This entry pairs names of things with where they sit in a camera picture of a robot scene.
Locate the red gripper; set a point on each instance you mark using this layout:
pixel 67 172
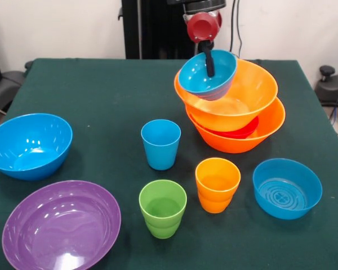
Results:
pixel 203 27

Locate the small cyan bowl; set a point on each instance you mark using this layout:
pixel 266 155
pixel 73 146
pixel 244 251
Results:
pixel 194 76

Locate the large orange bowl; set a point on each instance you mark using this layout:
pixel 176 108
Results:
pixel 256 84
pixel 231 146

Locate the small magenta bowl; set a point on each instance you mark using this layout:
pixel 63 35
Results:
pixel 242 132

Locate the large blue bowl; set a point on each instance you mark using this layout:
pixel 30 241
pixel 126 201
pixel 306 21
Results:
pixel 28 140

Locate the blue cup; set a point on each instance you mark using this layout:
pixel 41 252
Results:
pixel 160 152

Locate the dark green tablecloth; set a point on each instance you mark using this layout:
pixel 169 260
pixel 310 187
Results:
pixel 101 84

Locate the orange cup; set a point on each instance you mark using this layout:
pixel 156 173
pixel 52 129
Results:
pixel 217 197

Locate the blue ribbed-bottom bowl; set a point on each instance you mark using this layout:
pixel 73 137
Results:
pixel 287 194

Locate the green cup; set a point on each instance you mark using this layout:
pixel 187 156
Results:
pixel 162 222

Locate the large purple bowl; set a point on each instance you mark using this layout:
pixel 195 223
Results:
pixel 62 225

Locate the black pedestal foot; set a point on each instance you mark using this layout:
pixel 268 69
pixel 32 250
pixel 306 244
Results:
pixel 332 90
pixel 5 84

